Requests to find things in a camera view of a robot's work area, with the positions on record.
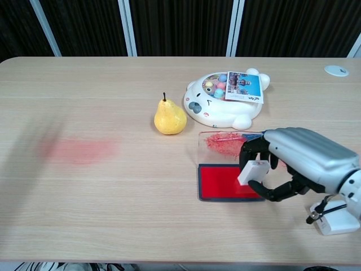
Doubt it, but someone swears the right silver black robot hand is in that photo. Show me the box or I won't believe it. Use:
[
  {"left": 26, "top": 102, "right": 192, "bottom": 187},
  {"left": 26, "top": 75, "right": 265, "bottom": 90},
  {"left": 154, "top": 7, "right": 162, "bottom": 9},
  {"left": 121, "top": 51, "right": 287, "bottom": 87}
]
[{"left": 239, "top": 127, "right": 361, "bottom": 203}]

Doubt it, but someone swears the white red stamp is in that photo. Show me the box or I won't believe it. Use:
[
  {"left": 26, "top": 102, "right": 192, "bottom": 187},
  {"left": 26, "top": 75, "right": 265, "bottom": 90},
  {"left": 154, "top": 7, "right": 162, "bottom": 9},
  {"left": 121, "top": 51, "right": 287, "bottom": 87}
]
[{"left": 236, "top": 160, "right": 268, "bottom": 187}]

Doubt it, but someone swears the red ink pad clear lid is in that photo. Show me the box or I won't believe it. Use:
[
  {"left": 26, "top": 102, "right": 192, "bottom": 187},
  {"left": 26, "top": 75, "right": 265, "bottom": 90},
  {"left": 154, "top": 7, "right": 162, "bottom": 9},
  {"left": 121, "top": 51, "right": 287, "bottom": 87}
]
[{"left": 196, "top": 131, "right": 267, "bottom": 203}]

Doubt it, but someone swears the white power adapter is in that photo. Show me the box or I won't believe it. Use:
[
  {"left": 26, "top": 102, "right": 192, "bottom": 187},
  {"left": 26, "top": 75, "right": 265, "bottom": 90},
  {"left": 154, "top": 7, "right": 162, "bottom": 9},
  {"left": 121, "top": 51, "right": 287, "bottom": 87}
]
[{"left": 309, "top": 199, "right": 360, "bottom": 237}]

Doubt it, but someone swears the photo card with blue sky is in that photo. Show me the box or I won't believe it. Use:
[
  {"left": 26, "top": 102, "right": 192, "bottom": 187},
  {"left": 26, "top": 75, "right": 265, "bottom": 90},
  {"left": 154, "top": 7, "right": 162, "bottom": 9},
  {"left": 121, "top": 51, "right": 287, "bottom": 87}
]
[{"left": 224, "top": 71, "right": 265, "bottom": 104}]

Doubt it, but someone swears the white bear-shaped toy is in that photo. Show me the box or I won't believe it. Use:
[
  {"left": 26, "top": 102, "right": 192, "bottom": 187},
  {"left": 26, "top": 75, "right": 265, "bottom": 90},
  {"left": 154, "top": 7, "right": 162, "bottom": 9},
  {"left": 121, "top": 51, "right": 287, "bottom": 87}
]
[{"left": 183, "top": 68, "right": 271, "bottom": 131}]

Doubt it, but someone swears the yellow pear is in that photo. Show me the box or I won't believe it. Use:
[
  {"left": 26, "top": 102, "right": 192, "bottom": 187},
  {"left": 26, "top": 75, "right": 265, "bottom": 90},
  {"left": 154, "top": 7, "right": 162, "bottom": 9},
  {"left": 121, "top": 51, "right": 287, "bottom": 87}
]
[{"left": 153, "top": 92, "right": 187, "bottom": 136}]

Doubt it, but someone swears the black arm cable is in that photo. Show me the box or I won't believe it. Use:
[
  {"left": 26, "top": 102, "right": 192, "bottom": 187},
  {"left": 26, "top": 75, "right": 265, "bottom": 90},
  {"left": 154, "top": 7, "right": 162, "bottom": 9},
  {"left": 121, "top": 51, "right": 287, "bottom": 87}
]
[{"left": 306, "top": 194, "right": 349, "bottom": 225}]

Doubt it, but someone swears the white round cable grommet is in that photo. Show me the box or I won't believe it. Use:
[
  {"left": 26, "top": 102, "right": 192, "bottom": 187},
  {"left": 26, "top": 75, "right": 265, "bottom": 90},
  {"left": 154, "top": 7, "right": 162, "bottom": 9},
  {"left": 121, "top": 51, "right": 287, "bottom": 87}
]
[{"left": 323, "top": 65, "right": 350, "bottom": 77}]

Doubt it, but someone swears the white partition post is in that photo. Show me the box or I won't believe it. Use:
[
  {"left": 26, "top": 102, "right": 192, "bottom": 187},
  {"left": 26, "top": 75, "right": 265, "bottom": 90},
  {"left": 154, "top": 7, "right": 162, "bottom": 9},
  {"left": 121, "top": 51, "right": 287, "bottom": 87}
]
[
  {"left": 29, "top": 0, "right": 62, "bottom": 57},
  {"left": 347, "top": 36, "right": 361, "bottom": 59},
  {"left": 226, "top": 0, "right": 245, "bottom": 57},
  {"left": 117, "top": 0, "right": 138, "bottom": 57}
]

